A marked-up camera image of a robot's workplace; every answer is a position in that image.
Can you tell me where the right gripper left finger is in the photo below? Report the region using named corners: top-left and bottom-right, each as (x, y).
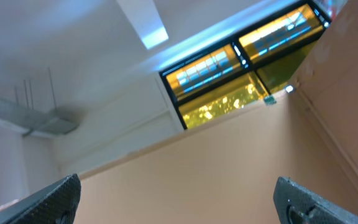
top-left (0, 174), bottom-right (81, 224)

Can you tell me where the grey ceiling cable tray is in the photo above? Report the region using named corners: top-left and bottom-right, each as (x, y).
top-left (0, 67), bottom-right (80, 139)

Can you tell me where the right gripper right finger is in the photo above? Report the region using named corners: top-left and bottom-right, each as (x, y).
top-left (273, 177), bottom-right (358, 224)

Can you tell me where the black framed window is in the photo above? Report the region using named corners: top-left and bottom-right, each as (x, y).
top-left (159, 1), bottom-right (333, 129)

